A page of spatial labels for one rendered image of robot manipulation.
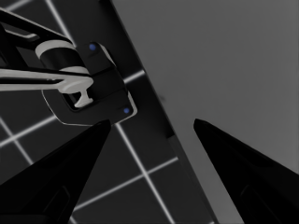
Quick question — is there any dark robot body with pale bars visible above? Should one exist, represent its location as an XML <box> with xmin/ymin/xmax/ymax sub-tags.
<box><xmin>0</xmin><ymin>7</ymin><xmax>138</xmax><ymax>127</ymax></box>

